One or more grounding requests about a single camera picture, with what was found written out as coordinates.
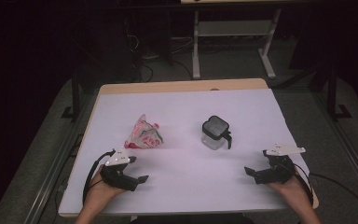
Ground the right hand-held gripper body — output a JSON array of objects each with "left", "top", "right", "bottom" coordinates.
[{"left": 254, "top": 143, "right": 307, "bottom": 185}]

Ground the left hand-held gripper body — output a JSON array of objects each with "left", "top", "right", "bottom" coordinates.
[{"left": 100, "top": 147, "right": 139, "bottom": 191}]

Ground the red and white plastic bag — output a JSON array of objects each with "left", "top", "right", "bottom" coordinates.
[{"left": 124, "top": 114, "right": 165, "bottom": 149}]

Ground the clear jar with black lid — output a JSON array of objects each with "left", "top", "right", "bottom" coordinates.
[{"left": 201, "top": 115, "right": 232, "bottom": 151}]

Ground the person's right hand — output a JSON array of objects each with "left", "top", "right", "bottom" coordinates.
[{"left": 265, "top": 175, "right": 312, "bottom": 209}]

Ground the person's left hand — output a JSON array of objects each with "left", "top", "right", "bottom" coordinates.
[{"left": 83, "top": 165, "right": 128, "bottom": 210}]

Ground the white table cover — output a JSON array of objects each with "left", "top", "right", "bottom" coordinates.
[{"left": 58, "top": 88, "right": 311, "bottom": 216}]

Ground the black metal stand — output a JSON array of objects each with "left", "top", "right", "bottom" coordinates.
[
  {"left": 325, "top": 64, "right": 352, "bottom": 122},
  {"left": 61, "top": 70, "right": 82, "bottom": 122}
]

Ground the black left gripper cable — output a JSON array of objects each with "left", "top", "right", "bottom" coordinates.
[{"left": 82, "top": 148, "right": 117, "bottom": 205}]

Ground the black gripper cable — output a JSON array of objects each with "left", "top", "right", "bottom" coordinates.
[
  {"left": 292, "top": 161, "right": 358, "bottom": 217},
  {"left": 82, "top": 148, "right": 117, "bottom": 205}
]

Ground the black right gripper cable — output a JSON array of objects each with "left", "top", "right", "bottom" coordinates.
[{"left": 292, "top": 161, "right": 358, "bottom": 217}]

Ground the aluminium floor rail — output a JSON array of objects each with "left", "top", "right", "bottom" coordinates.
[
  {"left": 310, "top": 90, "right": 358, "bottom": 203},
  {"left": 22, "top": 92, "right": 98, "bottom": 224}
]

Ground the bundle of floor cables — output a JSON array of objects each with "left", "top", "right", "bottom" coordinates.
[{"left": 124, "top": 32, "right": 194, "bottom": 82}]

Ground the white desk frame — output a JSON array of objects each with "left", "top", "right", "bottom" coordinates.
[{"left": 180, "top": 0, "right": 358, "bottom": 80}]

